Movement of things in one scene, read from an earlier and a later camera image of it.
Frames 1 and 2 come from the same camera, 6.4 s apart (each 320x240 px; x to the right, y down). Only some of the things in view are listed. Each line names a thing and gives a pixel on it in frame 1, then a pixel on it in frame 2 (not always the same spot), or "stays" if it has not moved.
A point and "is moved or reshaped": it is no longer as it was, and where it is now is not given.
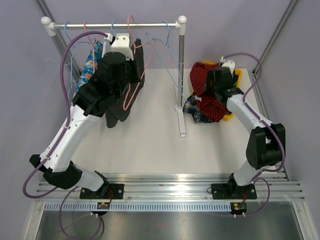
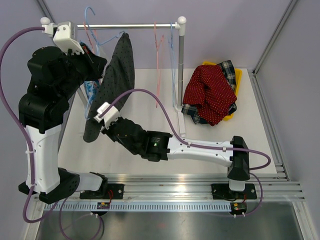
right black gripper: x=210 y=77 → x=110 y=131
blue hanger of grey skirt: x=111 y=27 → x=98 y=45
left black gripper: x=135 y=77 → x=95 y=64
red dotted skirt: x=210 y=107 is moved or reshaped
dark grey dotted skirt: x=121 y=112 is moved or reshaped
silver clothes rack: x=180 y=25 stays
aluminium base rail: x=176 y=188 stays
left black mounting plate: x=107 y=191 stays
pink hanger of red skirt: x=145 y=42 → x=159 y=48
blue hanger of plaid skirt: x=148 y=36 → x=170 y=37
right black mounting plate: x=233 y=191 stays
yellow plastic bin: x=238 y=72 stays
